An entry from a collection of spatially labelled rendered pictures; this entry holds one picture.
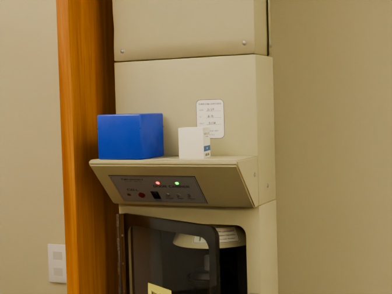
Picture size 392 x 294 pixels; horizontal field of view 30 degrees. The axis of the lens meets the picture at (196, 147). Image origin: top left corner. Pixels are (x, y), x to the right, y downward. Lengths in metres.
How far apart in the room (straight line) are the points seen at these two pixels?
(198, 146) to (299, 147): 0.52
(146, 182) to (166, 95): 0.19
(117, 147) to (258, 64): 0.32
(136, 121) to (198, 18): 0.25
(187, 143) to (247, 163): 0.12
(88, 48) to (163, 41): 0.17
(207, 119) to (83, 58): 0.30
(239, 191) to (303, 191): 0.50
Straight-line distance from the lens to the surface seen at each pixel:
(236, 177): 1.37
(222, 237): 1.53
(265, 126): 1.49
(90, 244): 1.60
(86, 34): 1.59
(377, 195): 1.84
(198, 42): 1.50
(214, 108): 1.48
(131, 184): 1.49
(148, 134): 1.46
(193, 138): 1.41
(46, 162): 2.22
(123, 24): 1.58
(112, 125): 1.46
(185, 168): 1.39
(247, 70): 1.45
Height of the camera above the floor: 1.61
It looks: 3 degrees down
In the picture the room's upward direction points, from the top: 2 degrees counter-clockwise
